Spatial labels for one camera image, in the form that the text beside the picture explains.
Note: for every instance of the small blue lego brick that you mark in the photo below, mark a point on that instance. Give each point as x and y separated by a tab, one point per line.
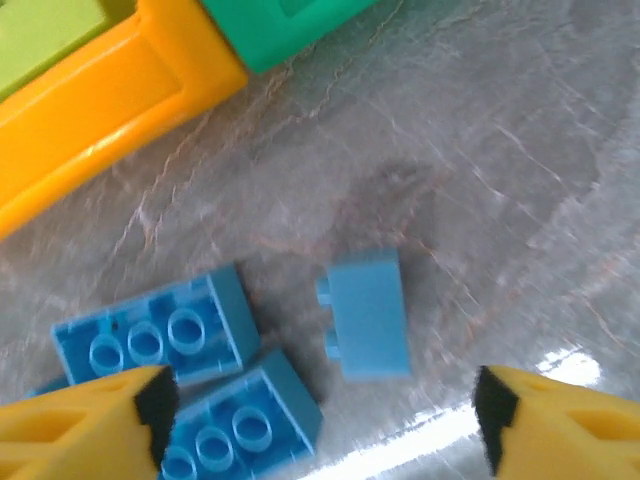
370	320

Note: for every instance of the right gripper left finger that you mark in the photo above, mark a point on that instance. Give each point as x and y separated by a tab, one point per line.
75	435

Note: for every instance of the orange plastic bin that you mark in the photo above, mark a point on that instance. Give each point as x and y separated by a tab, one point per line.
100	100

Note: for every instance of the lime green lego brick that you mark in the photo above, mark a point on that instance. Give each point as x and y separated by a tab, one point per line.
40	35

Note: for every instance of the green plastic bin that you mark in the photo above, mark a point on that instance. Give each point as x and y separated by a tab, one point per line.
260	30

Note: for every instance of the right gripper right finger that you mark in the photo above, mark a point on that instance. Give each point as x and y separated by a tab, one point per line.
565	430

